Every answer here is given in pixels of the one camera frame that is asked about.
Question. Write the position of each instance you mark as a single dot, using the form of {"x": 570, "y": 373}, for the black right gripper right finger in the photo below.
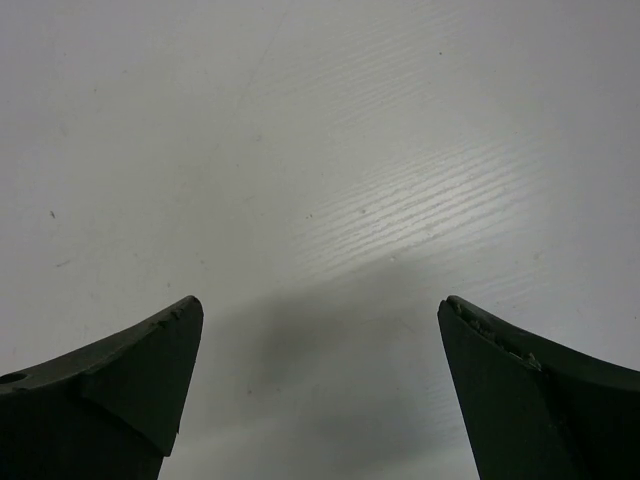
{"x": 535, "y": 409}

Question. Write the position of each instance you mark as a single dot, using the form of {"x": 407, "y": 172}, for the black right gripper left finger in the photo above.
{"x": 108, "y": 410}

